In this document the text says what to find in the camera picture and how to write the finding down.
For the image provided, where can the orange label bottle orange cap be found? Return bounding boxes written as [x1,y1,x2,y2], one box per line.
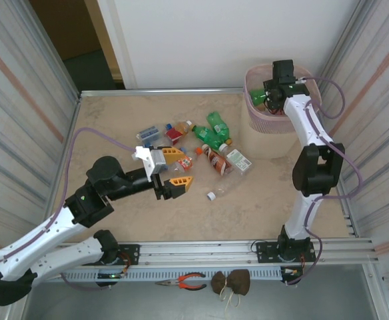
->
[174,146,204,173]

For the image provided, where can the red yellow label bottle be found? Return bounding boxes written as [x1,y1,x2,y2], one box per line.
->
[164,119,195,141]

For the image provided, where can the green plastic bottle yellow cap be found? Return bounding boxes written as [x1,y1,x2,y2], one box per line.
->
[249,87,267,107]
[206,111,234,146]
[191,123,227,150]

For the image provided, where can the pink mesh waste bin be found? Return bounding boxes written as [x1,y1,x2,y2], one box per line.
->
[240,65,322,157]

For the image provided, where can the brown coffee drink bottle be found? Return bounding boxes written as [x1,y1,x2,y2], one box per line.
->
[202,145,235,177]

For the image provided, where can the square clear bottle green label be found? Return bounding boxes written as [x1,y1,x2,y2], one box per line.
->
[219,143,254,176]

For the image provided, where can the grey metal lower shelf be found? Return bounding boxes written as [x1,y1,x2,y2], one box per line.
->
[6,265,389,320]

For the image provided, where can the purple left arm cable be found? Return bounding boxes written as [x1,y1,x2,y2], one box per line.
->
[0,127,139,291]

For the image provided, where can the aluminium table back rail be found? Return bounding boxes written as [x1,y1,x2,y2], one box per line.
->
[77,87,248,98]

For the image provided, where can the aluminium front mounting rail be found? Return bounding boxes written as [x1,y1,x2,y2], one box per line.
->
[56,235,380,267]

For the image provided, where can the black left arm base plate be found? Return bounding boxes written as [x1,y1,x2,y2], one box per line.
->
[114,243,141,266]

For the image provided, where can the aluminium table side rail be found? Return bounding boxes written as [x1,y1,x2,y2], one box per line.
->
[336,186,360,238]
[36,95,82,243]

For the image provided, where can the grey slotted cable duct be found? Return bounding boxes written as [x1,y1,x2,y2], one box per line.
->
[59,266,284,284]

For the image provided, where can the striped enclosure side panel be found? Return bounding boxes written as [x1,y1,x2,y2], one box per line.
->
[0,0,82,254]
[314,0,389,254]

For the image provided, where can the orange handled pliers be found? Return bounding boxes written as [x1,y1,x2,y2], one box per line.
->
[154,272,208,291]

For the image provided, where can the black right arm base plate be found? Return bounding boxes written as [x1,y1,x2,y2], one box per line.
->
[256,240,317,265]

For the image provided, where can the brown cloth bundle with string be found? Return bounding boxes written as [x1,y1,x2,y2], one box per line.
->
[210,269,251,313]

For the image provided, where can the white door frame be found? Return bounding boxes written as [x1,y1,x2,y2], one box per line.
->
[96,0,139,90]

